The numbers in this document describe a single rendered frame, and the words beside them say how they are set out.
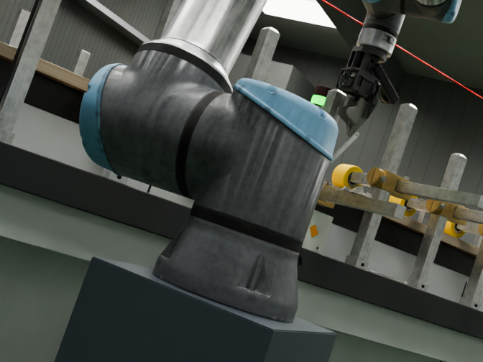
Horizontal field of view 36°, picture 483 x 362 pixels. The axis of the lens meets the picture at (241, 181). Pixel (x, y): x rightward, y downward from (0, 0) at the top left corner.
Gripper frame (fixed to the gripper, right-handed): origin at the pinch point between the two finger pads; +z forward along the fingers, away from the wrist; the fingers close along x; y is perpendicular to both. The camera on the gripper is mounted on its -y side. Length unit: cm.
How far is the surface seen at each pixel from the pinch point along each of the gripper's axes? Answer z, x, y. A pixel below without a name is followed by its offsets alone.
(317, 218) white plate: 23.0, -5.2, -2.7
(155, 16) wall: -176, -689, -236
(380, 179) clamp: 7.2, -5.3, -19.0
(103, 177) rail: 31, -4, 56
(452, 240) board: 13, -23, -74
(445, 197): 7.5, 12.4, -25.1
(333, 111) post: -3.7, -5.9, 2.9
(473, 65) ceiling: -234, -447, -516
